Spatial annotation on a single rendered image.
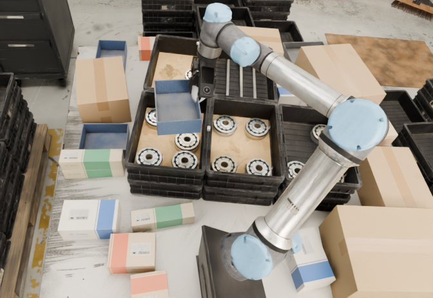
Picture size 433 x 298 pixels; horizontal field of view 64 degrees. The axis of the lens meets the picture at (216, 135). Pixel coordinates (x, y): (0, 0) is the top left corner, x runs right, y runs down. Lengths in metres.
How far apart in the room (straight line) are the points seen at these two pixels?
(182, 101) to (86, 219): 0.56
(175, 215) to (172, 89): 0.49
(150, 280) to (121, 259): 0.13
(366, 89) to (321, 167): 1.07
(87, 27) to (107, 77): 1.88
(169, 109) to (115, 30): 2.30
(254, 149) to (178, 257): 0.54
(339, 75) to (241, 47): 0.99
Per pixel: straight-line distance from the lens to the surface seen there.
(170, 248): 1.39
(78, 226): 1.37
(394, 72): 3.73
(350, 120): 0.81
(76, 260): 1.42
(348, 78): 1.88
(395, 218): 1.46
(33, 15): 2.56
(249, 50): 0.95
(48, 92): 2.98
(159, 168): 1.28
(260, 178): 1.30
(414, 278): 1.39
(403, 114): 2.88
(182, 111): 1.26
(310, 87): 1.00
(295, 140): 1.58
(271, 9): 3.00
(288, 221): 0.89
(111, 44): 2.10
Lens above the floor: 2.01
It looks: 51 degrees down
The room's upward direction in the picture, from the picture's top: 10 degrees clockwise
